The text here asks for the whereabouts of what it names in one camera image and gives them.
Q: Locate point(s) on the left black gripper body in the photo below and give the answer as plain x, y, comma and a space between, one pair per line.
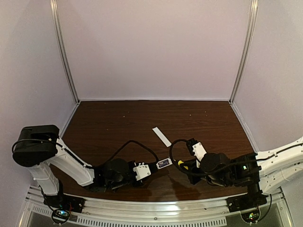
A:
153, 166

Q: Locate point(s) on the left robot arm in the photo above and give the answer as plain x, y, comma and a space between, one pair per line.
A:
40, 146

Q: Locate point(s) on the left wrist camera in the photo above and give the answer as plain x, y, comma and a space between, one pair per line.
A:
141, 171

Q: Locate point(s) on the right aluminium frame post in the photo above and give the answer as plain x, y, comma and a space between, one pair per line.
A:
246, 47

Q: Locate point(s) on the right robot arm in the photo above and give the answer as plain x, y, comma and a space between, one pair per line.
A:
260, 172

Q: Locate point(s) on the aluminium frame post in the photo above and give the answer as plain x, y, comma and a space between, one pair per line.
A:
62, 50
246, 47

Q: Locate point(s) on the purple battery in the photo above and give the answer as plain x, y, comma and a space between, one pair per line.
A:
163, 163

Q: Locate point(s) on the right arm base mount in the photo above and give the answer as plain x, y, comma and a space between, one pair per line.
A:
248, 206

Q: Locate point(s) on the yellow handled screwdriver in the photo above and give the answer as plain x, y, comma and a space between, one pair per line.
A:
182, 166

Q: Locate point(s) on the white remote control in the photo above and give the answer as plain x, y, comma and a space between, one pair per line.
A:
155, 166

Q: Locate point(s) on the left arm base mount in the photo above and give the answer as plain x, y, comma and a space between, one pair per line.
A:
62, 206

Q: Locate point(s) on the white battery cover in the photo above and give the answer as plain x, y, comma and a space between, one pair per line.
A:
162, 137

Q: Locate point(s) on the front aluminium rail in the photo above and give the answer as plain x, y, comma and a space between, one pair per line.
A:
199, 213

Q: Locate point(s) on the left aluminium frame post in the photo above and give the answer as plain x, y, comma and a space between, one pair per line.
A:
62, 50

